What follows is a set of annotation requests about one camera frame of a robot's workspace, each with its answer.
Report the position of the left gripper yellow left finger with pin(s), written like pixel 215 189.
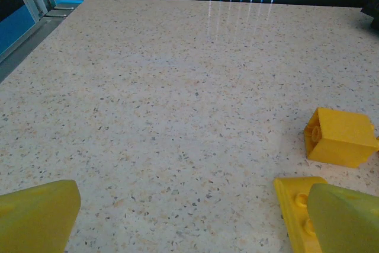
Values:
pixel 32 220

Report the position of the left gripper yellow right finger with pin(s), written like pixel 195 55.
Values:
pixel 346 223

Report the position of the yellow tall lego brick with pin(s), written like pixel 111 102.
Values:
pixel 340 137

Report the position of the black plastic bin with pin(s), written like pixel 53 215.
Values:
pixel 371 13

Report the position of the aluminium side frame rail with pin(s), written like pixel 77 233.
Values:
pixel 26 42

